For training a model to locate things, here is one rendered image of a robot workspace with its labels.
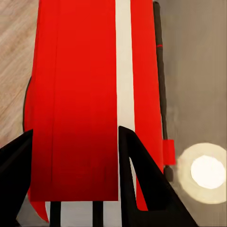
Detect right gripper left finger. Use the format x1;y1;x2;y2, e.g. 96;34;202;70
0;129;33;227

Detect radio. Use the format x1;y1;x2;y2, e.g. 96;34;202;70
23;0;176;227

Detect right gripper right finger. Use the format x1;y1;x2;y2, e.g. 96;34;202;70
118;126;198;227

